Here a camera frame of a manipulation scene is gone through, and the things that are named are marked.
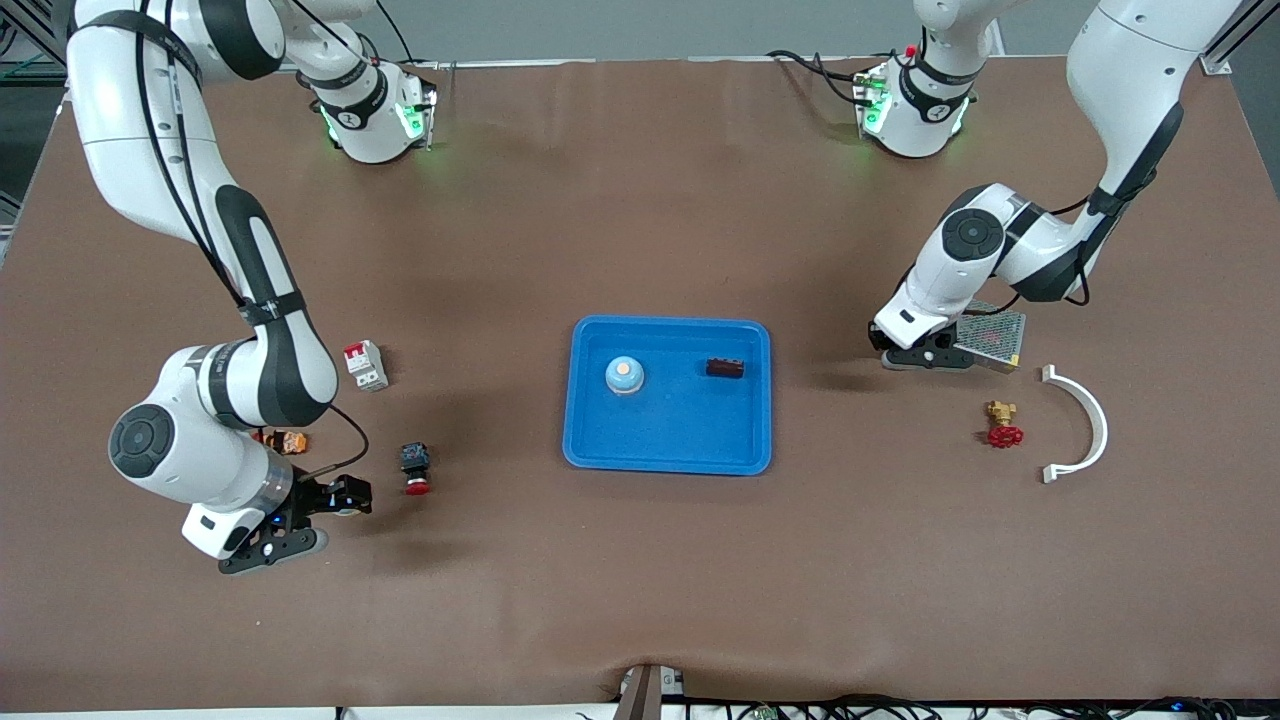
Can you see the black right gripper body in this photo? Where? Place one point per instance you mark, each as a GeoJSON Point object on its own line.
{"type": "Point", "coordinates": [312, 497]}

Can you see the dark brown cylindrical capacitor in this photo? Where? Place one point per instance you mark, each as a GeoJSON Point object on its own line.
{"type": "Point", "coordinates": [725, 368]}

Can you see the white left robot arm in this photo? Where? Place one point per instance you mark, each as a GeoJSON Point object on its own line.
{"type": "Point", "coordinates": [970, 240]}

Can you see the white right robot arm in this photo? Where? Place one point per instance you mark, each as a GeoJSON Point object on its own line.
{"type": "Point", "coordinates": [280, 360]}

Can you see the orange red push button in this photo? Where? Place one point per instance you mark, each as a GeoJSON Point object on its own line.
{"type": "Point", "coordinates": [288, 441]}

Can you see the red emergency stop button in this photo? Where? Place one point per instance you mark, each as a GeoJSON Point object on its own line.
{"type": "Point", "coordinates": [416, 468]}

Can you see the metal mesh power supply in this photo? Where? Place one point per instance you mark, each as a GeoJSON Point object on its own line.
{"type": "Point", "coordinates": [1000, 340]}

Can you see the white red circuit breaker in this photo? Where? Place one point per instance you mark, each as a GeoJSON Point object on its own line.
{"type": "Point", "coordinates": [366, 365]}

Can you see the blue plastic tray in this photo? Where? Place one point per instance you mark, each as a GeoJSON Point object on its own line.
{"type": "Point", "coordinates": [680, 430]}

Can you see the brown table cover sheet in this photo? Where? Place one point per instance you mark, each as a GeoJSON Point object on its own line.
{"type": "Point", "coordinates": [640, 580]}

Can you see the white curved plastic bracket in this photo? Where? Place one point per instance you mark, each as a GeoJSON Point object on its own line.
{"type": "Point", "coordinates": [1102, 428]}

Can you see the grey metal table bracket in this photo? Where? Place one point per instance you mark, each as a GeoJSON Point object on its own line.
{"type": "Point", "coordinates": [640, 695]}

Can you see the aluminium frame post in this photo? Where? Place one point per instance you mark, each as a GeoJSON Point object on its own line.
{"type": "Point", "coordinates": [40, 32]}
{"type": "Point", "coordinates": [1214, 63]}

